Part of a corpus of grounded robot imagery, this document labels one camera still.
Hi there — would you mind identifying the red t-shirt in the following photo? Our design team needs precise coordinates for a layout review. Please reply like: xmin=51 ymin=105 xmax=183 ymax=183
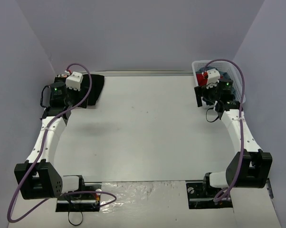
xmin=196 ymin=73 xmax=208 ymax=86

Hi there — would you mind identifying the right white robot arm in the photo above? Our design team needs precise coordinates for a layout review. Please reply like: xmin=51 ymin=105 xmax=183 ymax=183
xmin=194 ymin=79 xmax=273 ymax=196

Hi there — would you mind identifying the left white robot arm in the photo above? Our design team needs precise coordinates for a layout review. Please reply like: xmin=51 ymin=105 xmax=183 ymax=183
xmin=14 ymin=79 xmax=92 ymax=200

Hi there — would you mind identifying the blue-grey t-shirt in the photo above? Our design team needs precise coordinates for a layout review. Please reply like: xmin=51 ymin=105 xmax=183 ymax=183
xmin=195 ymin=66 xmax=232 ymax=87

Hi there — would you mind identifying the black folded t-shirt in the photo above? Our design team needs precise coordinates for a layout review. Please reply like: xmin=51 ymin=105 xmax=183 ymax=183
xmin=81 ymin=74 xmax=105 ymax=107

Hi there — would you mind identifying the white plastic basket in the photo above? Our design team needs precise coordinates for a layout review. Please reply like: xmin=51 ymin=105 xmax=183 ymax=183
xmin=192 ymin=59 xmax=245 ymax=113

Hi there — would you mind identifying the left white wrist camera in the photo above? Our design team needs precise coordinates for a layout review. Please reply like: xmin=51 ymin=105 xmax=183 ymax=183
xmin=65 ymin=72 xmax=83 ymax=91

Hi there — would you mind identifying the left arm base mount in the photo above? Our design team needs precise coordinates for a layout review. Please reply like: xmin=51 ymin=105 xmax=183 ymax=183
xmin=55 ymin=193 xmax=100 ymax=212

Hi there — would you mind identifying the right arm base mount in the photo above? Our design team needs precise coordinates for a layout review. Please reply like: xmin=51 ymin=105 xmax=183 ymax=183
xmin=186 ymin=180 xmax=233 ymax=209

